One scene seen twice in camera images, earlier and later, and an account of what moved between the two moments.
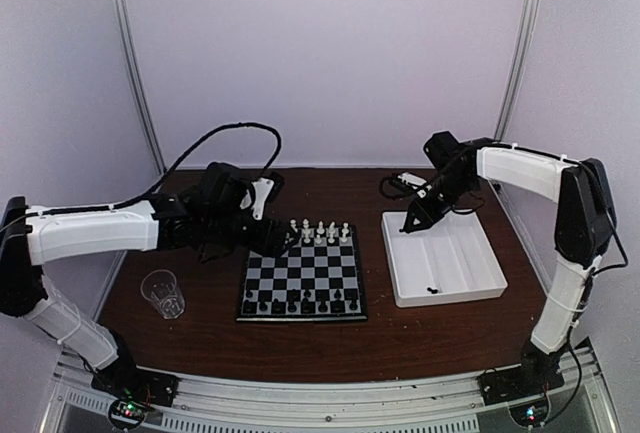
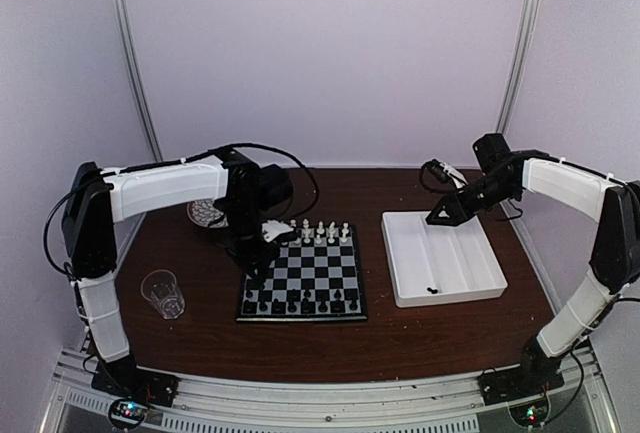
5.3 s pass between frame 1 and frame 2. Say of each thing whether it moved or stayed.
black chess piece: stayed
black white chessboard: stayed
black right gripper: moved
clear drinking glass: stayed
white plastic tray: stayed
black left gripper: moved
